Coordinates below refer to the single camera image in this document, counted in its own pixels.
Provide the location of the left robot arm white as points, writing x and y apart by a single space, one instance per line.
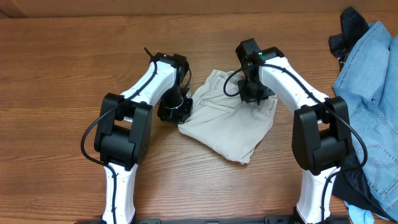
123 133

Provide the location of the black garment near base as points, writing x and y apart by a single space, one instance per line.
370 188

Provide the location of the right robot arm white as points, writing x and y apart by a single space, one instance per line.
321 140

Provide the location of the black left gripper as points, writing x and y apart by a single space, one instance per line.
179 116

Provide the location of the blue denim jeans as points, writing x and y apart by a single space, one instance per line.
368 84

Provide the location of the beige shorts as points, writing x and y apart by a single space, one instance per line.
229 126

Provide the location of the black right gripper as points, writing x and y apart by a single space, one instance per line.
246 97

